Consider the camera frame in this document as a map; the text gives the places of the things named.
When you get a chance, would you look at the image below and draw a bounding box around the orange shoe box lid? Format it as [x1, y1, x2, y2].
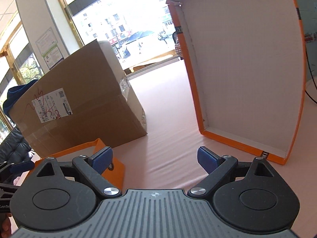
[167, 0, 306, 165]

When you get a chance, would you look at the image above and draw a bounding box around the black leather sofa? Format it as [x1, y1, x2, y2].
[0, 127, 34, 163]

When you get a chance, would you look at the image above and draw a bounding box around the blue cloth on box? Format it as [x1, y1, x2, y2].
[3, 79, 38, 118]

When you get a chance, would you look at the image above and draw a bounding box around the orange shoe box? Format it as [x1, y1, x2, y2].
[49, 139, 125, 190]

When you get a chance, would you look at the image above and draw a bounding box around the seated person in plaid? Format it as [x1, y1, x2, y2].
[173, 31, 184, 60]

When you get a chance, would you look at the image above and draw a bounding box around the large brown cardboard box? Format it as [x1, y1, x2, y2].
[9, 40, 147, 157]

